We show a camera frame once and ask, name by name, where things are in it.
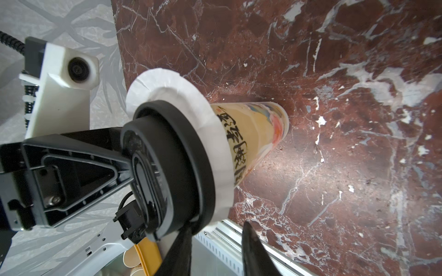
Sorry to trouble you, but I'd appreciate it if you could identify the printed paper milk tea cup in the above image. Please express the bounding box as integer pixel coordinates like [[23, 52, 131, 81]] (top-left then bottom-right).
[[211, 102, 290, 186]]

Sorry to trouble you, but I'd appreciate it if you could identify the black plastic cup lid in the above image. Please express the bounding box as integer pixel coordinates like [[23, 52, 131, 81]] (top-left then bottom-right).
[[120, 100, 216, 242]]

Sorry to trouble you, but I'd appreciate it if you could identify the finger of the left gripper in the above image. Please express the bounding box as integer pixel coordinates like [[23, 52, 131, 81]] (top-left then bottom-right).
[[21, 133, 134, 228]]

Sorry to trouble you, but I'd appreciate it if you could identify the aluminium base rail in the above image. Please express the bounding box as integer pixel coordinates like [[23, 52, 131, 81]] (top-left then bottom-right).
[[195, 219, 314, 276]]

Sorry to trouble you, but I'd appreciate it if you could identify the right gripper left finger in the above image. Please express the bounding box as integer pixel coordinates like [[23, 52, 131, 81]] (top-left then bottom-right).
[[155, 225, 192, 276]]

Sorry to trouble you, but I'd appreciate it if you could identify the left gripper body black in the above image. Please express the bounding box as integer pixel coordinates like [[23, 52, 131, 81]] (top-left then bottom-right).
[[1, 127, 121, 231]]

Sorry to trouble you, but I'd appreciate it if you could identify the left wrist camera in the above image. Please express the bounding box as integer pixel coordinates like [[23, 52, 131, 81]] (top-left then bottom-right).
[[19, 37, 100, 139]]

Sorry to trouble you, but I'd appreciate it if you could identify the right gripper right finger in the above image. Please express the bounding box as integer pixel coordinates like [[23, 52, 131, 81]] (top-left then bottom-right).
[[242, 221, 281, 276]]

